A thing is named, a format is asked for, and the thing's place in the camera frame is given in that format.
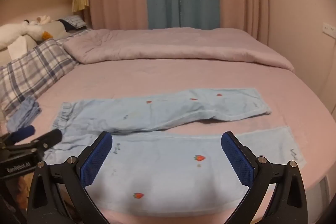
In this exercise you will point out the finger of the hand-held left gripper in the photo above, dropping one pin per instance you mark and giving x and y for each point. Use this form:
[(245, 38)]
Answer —
[(48, 138), (22, 132)]

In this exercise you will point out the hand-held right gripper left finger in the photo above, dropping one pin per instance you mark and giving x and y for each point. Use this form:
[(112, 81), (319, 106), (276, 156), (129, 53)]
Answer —
[(95, 158)]

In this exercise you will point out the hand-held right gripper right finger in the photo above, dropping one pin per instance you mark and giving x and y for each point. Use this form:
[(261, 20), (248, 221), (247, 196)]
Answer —
[(236, 158)]

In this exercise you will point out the light blue denim shorts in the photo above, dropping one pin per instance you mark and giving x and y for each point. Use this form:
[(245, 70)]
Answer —
[(170, 174)]

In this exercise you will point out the folded blue cloth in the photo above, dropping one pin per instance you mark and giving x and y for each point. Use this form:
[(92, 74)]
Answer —
[(23, 113)]

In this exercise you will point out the tan fluffy rug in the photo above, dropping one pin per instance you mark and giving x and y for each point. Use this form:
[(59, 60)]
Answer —
[(21, 192)]

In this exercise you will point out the bed with pink sheet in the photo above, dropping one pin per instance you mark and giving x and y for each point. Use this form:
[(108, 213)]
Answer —
[(105, 87)]

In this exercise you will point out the white goose plush toy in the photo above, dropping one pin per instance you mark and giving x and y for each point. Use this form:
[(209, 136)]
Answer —
[(18, 29)]

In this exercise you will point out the small plaid pillow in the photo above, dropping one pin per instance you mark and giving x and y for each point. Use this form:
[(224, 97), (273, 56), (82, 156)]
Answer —
[(73, 21)]

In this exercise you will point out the pink duvet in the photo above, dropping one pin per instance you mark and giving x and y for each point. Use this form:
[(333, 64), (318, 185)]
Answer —
[(170, 48)]

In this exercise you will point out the white wall socket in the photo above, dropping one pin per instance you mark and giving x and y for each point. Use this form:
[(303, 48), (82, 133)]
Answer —
[(329, 29)]

